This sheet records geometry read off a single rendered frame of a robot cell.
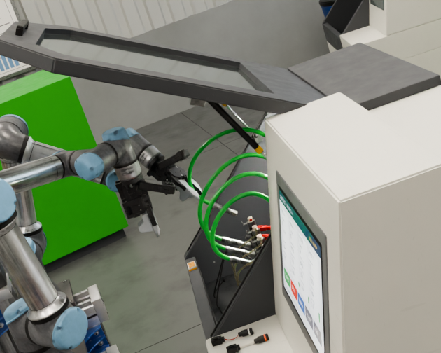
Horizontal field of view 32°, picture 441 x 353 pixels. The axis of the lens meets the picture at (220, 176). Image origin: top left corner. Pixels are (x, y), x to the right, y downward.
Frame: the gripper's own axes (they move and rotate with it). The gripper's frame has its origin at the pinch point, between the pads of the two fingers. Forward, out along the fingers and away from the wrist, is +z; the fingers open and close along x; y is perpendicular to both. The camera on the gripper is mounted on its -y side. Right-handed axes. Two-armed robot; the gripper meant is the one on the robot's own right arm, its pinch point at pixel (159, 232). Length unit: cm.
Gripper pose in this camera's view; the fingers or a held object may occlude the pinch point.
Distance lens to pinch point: 243.9
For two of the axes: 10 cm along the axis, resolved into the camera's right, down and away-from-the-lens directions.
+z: 3.0, 9.0, 3.2
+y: -9.4, 3.3, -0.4
